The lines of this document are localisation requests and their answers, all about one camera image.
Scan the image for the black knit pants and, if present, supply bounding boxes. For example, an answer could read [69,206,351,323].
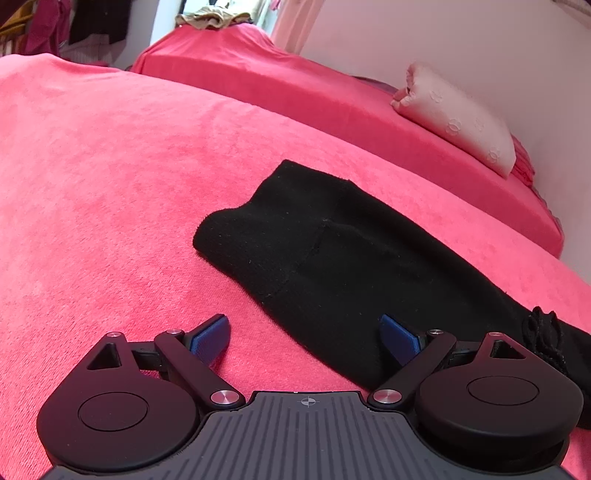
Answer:
[191,159,591,430]

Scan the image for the pink fleece blanket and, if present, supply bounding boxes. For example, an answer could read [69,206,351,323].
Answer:
[1,54,590,479]

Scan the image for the folded red blanket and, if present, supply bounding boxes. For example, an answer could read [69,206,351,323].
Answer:
[511,136,535,187]

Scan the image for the red covered far bed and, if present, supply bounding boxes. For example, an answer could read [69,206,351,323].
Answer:
[131,24,565,256]

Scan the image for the beige crumpled cloth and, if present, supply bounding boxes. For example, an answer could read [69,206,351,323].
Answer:
[175,6,252,30]

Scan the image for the magenta hanging clothes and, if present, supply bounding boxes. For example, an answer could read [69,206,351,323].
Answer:
[23,0,72,56]

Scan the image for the wooden shelf unit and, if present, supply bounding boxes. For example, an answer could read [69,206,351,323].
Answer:
[0,0,37,57]

